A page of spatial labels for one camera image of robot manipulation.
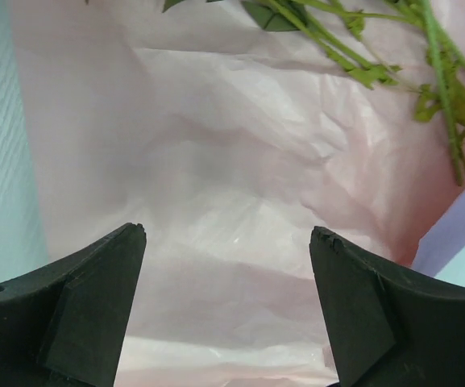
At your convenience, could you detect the pink artificial flower bunch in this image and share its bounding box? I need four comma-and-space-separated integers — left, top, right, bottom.
82, 0, 465, 187

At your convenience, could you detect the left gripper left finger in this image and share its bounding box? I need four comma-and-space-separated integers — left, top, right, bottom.
0, 223, 147, 386

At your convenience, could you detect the purple wrapping paper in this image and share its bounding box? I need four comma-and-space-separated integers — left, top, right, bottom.
412, 190, 465, 287

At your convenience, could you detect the pink tissue paper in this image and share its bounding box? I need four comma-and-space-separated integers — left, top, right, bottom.
10, 1, 460, 386

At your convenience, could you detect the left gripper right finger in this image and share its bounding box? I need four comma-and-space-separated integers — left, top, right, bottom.
309, 227, 465, 387

